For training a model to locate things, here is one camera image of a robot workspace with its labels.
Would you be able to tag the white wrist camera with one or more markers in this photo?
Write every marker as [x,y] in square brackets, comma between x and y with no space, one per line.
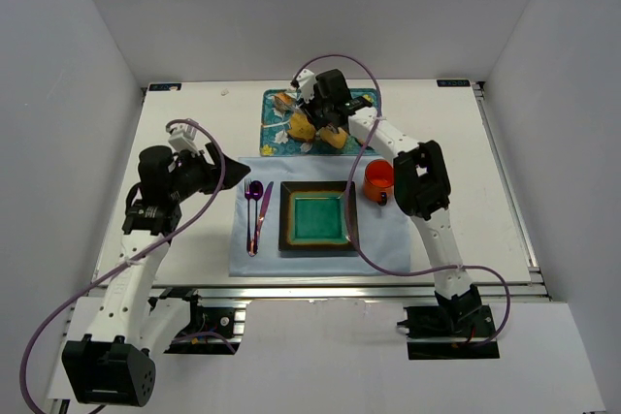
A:
[304,83]
[182,136]

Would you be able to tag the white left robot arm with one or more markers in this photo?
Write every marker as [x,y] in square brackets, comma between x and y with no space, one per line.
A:
[114,361]

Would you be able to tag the teal floral tray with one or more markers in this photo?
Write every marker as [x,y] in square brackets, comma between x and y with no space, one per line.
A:
[276,142]

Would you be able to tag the purple spoon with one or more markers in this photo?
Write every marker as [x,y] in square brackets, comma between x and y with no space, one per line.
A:
[256,190]

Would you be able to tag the small round bun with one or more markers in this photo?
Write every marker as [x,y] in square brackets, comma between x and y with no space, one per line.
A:
[284,102]

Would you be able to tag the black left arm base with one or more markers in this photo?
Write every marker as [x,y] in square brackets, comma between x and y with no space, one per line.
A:
[210,329]

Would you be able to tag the purple knife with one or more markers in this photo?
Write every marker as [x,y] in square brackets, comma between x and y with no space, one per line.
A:
[262,213]

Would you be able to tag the tan bread loaf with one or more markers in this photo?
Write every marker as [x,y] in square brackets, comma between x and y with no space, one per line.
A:
[336,138]

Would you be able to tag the purple fork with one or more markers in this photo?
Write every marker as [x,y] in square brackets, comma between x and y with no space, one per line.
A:
[248,198]

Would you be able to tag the blue label sticker right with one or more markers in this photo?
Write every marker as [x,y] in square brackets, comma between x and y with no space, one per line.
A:
[453,83]

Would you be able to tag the metal tongs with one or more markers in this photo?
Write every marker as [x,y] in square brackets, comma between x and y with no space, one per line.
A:
[289,114]

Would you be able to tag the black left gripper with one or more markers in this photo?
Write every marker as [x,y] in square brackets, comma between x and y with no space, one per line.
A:
[210,167]

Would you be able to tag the light blue cloth placemat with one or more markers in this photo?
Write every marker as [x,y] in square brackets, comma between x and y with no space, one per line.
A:
[384,238]

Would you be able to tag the dark bread slice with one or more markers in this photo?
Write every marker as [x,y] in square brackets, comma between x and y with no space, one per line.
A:
[300,129]

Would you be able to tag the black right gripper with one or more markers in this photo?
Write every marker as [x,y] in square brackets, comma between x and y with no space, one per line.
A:
[316,114]

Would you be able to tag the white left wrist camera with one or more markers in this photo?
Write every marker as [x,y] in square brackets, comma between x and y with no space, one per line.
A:
[182,136]

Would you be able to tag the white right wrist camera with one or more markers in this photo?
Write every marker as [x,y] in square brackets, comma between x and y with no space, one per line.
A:
[304,83]

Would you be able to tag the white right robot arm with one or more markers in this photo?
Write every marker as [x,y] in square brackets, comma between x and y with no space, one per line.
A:
[421,184]

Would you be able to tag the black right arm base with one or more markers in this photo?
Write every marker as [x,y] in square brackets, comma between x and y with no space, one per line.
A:
[432,337]

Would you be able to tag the orange mug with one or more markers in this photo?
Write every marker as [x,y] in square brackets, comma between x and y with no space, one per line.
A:
[378,182]

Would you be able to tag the square teal black plate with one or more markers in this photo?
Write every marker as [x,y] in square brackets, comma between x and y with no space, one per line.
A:
[317,217]

